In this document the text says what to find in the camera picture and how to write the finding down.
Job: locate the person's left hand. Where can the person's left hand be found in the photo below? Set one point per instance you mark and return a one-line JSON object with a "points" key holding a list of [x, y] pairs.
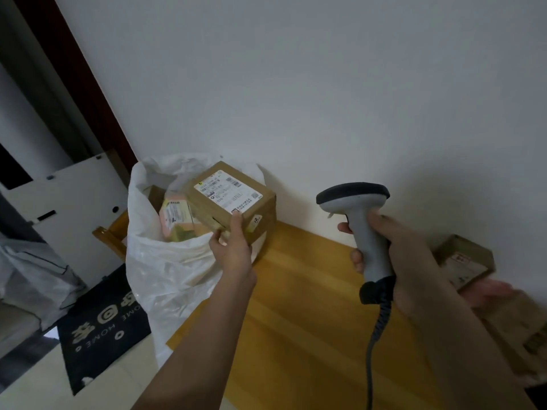
{"points": [[235, 256]]}

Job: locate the person's right hand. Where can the person's right hand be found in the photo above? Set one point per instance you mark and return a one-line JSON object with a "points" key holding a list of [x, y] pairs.
{"points": [[410, 268]]}

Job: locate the person's left thumb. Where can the person's left thumb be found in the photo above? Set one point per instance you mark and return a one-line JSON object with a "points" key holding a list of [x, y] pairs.
{"points": [[238, 226]]}

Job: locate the person's right thumb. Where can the person's right thumb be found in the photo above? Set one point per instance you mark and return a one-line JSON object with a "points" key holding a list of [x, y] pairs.
{"points": [[384, 226]]}

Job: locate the grey handheld barcode scanner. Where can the grey handheld barcode scanner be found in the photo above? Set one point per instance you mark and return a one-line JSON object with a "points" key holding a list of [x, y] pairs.
{"points": [[367, 239]]}

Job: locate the cardboard box with white label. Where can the cardboard box with white label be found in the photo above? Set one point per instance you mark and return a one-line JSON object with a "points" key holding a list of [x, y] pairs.
{"points": [[230, 196]]}

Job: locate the person's right forearm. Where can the person's right forearm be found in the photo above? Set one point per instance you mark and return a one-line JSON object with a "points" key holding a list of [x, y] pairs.
{"points": [[466, 350]]}

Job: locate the person's left forearm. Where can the person's left forearm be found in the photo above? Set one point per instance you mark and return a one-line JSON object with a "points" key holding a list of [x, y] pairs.
{"points": [[205, 350]]}

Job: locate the pink parcel with label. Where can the pink parcel with label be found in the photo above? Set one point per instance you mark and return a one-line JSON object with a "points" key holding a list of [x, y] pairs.
{"points": [[175, 215]]}

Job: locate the white plastic bag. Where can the white plastic bag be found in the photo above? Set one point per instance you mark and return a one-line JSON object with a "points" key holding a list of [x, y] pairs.
{"points": [[171, 273]]}

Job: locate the small labelled cardboard box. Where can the small labelled cardboard box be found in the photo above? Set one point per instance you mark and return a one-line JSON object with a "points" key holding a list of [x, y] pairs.
{"points": [[463, 260]]}

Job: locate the pink wrapped parcel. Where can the pink wrapped parcel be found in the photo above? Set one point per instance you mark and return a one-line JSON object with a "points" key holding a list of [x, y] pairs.
{"points": [[487, 292]]}

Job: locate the wooden chair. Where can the wooden chair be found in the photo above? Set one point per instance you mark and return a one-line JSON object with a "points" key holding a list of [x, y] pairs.
{"points": [[111, 236]]}

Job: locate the white cabinet panel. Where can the white cabinet panel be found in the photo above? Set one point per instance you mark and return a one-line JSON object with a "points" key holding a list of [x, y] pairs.
{"points": [[72, 209]]}

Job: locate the large brown cardboard box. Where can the large brown cardboard box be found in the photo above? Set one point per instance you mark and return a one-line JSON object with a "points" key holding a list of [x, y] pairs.
{"points": [[517, 328]]}

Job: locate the dark printed doormat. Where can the dark printed doormat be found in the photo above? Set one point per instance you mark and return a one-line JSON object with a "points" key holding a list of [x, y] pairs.
{"points": [[102, 328]]}

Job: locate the grey plastic sack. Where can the grey plastic sack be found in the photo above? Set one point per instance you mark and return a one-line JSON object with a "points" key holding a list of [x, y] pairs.
{"points": [[34, 277]]}

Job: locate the dark red door frame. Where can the dark red door frame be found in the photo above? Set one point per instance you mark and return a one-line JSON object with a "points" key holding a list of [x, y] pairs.
{"points": [[72, 76]]}

